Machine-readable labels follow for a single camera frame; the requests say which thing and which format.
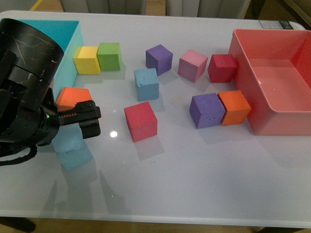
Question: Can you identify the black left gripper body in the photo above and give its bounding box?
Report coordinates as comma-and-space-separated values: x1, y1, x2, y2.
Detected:
0, 88, 60, 146

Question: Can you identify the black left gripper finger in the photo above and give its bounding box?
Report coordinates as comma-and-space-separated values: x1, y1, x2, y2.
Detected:
79, 120, 101, 139

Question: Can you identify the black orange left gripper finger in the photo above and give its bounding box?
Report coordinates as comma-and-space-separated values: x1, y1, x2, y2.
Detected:
58, 100, 101, 126

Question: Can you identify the light blue foam cube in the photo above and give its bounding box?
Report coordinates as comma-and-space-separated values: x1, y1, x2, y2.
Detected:
134, 68, 159, 101
52, 125, 93, 171

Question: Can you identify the left orange foam cube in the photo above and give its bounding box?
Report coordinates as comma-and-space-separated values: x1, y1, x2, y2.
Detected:
56, 87, 92, 112

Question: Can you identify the orange foam cube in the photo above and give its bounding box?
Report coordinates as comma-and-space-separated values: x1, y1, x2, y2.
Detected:
218, 90, 251, 126
56, 87, 92, 112

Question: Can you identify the yellow foam cube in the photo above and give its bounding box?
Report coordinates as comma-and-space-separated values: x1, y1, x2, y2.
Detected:
73, 46, 101, 75

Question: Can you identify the green foam cube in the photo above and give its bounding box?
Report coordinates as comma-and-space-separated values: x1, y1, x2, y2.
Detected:
97, 42, 121, 71

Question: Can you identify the teal plastic bin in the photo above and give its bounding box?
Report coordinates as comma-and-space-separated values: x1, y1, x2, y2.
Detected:
21, 19, 84, 98

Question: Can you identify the far purple foam cube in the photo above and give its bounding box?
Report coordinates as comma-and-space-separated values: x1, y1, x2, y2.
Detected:
145, 44, 173, 76

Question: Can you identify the purple foam cube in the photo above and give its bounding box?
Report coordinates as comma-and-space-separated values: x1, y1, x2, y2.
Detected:
189, 93, 225, 129
145, 44, 173, 76

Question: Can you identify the left grey chair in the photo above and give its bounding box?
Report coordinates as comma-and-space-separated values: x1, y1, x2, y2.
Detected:
60, 0, 146, 15

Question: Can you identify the grey chair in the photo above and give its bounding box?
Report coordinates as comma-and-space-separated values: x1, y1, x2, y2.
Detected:
60, 0, 146, 15
166, 0, 250, 19

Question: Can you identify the pink foam cube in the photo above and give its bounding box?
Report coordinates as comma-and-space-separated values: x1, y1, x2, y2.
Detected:
177, 50, 208, 83

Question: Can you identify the near purple foam cube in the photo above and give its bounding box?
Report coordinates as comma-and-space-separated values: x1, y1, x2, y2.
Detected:
189, 93, 225, 129

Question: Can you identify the dark red foam cube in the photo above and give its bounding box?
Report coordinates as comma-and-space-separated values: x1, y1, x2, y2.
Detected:
207, 54, 238, 83

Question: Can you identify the right orange foam cube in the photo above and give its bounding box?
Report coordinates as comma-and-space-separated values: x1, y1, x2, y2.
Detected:
218, 90, 251, 126

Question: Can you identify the right grey chair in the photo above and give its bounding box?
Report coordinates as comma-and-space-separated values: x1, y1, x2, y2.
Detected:
166, 0, 250, 19

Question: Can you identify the salmon pink plastic bin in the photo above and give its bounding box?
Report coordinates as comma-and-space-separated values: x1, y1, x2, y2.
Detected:
229, 29, 311, 135

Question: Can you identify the black white table label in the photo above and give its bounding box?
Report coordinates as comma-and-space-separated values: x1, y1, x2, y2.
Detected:
259, 20, 293, 30

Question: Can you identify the black braided cable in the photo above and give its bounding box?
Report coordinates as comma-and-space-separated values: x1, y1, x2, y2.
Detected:
0, 145, 38, 166

